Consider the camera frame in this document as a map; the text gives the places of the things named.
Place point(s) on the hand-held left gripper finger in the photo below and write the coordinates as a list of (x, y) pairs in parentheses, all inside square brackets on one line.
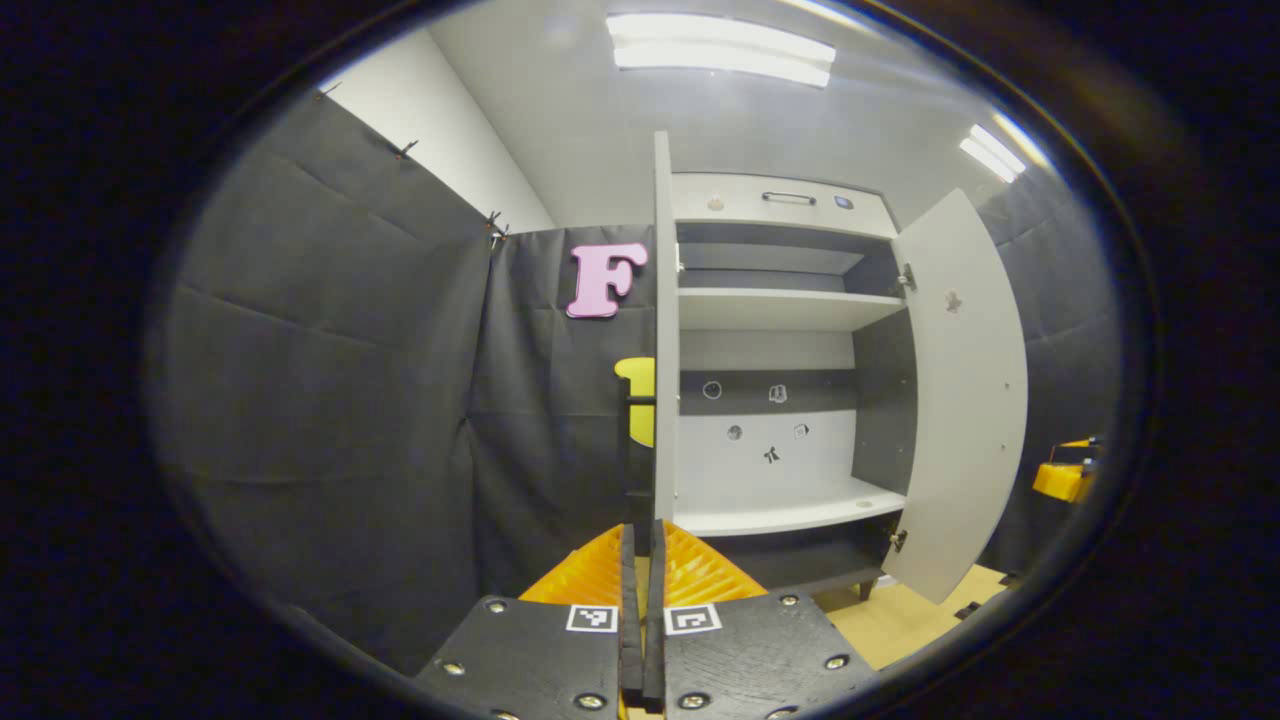
[(654, 640), (630, 640)]

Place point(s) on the grey double-door shoe cabinet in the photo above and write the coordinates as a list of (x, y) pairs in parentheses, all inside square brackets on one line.
[(780, 200)]

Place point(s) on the checker-sticker grey cabinet door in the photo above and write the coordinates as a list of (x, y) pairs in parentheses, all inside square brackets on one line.
[(666, 300)]

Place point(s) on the twin-sticker grey cabinet door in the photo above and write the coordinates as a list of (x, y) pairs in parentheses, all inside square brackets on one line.
[(960, 400)]

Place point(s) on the narrow ceiling light panel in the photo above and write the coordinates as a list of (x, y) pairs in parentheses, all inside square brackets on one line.
[(995, 150)]

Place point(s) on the white cabinet shelf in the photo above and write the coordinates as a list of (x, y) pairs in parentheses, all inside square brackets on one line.
[(790, 508), (780, 310)]

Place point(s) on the large ceiling light panel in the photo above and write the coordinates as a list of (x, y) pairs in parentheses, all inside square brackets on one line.
[(720, 48)]

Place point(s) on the black backdrop cloth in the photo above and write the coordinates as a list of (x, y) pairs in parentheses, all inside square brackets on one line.
[(330, 400)]

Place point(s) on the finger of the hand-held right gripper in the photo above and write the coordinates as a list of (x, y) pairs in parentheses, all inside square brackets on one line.
[(1060, 482), (1082, 443)]

